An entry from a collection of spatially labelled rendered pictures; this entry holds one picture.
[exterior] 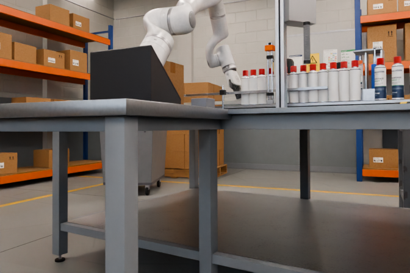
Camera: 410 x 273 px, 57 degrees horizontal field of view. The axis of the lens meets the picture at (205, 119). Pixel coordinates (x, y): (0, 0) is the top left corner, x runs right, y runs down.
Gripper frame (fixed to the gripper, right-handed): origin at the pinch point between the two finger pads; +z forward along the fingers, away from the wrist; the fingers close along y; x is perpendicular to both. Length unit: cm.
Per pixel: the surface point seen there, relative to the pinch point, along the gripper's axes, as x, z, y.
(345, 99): -55, 25, -2
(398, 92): -78, 32, -3
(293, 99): -30.7, 15.1, -2.8
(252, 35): 118, -193, 409
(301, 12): -53, -22, -12
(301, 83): -37.5, 9.2, -2.5
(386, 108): -76, 41, -65
